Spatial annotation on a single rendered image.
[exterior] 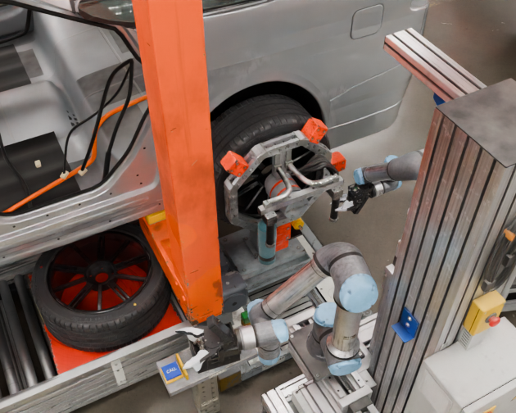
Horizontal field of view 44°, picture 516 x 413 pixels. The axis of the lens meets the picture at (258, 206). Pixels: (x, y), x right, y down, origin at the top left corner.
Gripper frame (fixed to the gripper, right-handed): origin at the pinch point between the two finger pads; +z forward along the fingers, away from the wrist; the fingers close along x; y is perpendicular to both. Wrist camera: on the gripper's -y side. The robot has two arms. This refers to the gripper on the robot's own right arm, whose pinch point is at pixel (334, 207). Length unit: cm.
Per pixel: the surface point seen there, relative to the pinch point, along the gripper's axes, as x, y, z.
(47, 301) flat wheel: -35, -32, 133
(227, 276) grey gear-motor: -16, -43, 49
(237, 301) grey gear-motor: -5, -50, 49
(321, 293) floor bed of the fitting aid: -5, -75, -2
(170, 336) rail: 2, -44, 87
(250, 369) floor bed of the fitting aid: 19, -75, 55
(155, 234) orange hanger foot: -35, -15, 77
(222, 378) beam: 20, -70, 70
